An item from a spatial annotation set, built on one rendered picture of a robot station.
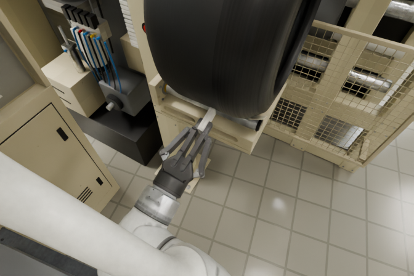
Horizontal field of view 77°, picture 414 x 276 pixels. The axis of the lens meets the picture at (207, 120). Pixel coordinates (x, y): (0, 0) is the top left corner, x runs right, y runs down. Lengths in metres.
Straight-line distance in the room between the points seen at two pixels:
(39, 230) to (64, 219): 0.03
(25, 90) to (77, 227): 0.76
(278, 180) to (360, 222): 0.50
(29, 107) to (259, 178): 1.28
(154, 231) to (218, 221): 1.04
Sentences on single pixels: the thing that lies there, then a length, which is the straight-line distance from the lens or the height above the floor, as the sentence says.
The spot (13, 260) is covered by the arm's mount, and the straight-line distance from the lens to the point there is 0.95.
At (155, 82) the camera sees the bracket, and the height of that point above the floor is 0.95.
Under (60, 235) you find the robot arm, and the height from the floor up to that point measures 1.22.
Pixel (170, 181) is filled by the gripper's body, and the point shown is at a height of 1.00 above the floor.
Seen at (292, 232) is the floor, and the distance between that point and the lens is 1.66.
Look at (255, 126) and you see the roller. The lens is 0.79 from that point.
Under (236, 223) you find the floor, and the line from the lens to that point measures 1.61.
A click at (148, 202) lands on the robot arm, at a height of 0.99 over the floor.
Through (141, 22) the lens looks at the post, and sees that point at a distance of 0.89.
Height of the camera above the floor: 1.54
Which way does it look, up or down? 53 degrees down
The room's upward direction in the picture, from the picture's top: straight up
